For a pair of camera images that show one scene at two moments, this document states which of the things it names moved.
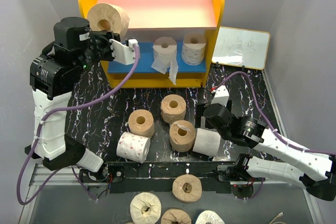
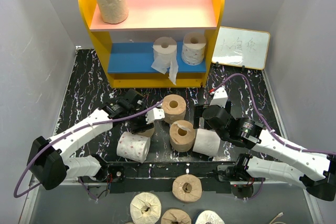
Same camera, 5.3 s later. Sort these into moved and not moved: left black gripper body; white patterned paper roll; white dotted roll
Moved: left black gripper body
Not moved: white patterned paper roll; white dotted roll
